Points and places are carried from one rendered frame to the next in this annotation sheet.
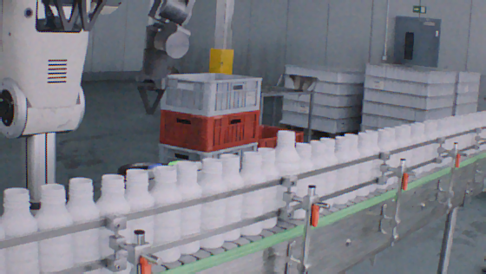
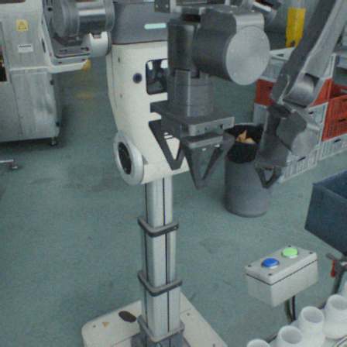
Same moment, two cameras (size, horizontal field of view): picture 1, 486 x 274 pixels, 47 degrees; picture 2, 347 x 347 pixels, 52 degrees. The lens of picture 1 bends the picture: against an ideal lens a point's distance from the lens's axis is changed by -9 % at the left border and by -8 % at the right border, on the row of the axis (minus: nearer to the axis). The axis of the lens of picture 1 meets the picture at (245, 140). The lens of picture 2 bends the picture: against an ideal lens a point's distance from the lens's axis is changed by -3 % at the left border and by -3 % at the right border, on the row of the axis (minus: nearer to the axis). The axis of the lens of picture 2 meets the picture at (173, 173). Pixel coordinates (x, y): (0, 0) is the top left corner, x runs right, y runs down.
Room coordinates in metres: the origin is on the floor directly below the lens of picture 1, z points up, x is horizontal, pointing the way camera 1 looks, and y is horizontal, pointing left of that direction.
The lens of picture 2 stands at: (0.58, 0.18, 1.63)
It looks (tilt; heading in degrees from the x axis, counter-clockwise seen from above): 28 degrees down; 20
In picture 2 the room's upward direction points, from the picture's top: straight up
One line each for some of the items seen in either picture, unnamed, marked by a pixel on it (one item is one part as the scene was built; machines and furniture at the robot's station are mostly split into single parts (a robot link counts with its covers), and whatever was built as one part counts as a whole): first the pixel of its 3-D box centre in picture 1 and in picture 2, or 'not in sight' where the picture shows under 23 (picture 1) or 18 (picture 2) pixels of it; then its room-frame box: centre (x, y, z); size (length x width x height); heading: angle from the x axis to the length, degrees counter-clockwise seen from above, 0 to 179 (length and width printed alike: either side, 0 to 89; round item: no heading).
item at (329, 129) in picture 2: not in sight; (324, 120); (4.57, -0.12, 0.33); 0.61 x 0.41 x 0.22; 144
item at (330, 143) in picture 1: (324, 172); not in sight; (1.40, -0.19, 1.08); 0.06 x 0.06 x 0.17
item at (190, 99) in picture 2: not in sight; (190, 94); (1.01, 0.31, 1.51); 0.10 x 0.07 x 0.07; 51
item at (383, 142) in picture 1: (380, 159); not in sight; (1.62, -0.38, 1.08); 0.06 x 0.06 x 0.17
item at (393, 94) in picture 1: (410, 107); not in sight; (8.15, -2.30, 0.59); 1.24 x 1.03 x 1.17; 143
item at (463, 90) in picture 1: (441, 103); not in sight; (9.45, -3.21, 0.59); 1.25 x 1.03 x 1.17; 142
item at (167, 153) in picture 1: (208, 159); (290, 113); (3.96, 0.24, 0.55); 0.61 x 0.41 x 0.22; 148
